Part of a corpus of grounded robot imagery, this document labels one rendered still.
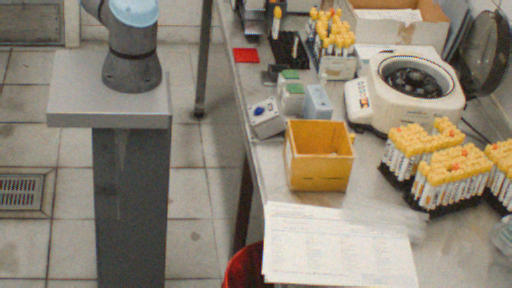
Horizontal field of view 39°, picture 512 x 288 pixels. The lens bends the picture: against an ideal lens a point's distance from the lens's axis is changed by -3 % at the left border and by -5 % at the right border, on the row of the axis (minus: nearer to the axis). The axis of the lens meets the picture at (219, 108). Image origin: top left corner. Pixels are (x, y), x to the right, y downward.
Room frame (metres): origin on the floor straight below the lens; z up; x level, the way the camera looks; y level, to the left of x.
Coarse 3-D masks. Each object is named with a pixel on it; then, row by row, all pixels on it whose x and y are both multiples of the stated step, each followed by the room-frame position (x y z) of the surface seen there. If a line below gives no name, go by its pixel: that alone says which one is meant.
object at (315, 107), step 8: (312, 88) 1.51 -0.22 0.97; (320, 88) 1.51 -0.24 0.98; (312, 96) 1.47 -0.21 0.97; (304, 104) 1.51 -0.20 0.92; (312, 104) 1.46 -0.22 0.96; (320, 104) 1.44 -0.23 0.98; (328, 104) 1.44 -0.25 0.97; (304, 112) 1.50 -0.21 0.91; (312, 112) 1.45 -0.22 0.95; (320, 112) 1.42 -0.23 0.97; (328, 112) 1.43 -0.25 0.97
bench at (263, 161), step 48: (240, 96) 1.59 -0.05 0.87; (336, 96) 1.64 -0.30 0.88; (384, 144) 1.45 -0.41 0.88; (480, 144) 1.48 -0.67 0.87; (240, 192) 1.56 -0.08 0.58; (288, 192) 1.24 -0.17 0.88; (336, 192) 1.25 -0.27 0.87; (384, 192) 1.27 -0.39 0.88; (240, 240) 1.56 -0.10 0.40; (432, 240) 1.12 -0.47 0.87; (480, 240) 1.13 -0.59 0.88
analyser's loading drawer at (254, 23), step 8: (240, 0) 2.05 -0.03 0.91; (240, 8) 2.00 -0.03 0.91; (248, 16) 1.94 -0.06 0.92; (256, 16) 1.94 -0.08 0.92; (248, 24) 1.88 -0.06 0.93; (256, 24) 1.89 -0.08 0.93; (264, 24) 1.89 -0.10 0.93; (248, 32) 1.88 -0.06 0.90; (256, 32) 1.89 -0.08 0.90; (264, 32) 1.89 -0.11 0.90
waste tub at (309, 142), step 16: (288, 128) 1.35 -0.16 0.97; (304, 128) 1.37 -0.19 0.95; (320, 128) 1.38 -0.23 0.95; (336, 128) 1.38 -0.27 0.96; (288, 144) 1.32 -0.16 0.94; (304, 144) 1.37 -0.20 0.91; (320, 144) 1.38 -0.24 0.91; (336, 144) 1.38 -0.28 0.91; (288, 160) 1.30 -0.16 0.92; (304, 160) 1.24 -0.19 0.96; (320, 160) 1.25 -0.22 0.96; (336, 160) 1.25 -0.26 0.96; (352, 160) 1.25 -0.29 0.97; (288, 176) 1.27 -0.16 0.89; (304, 176) 1.24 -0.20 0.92; (320, 176) 1.25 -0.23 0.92; (336, 176) 1.25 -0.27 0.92
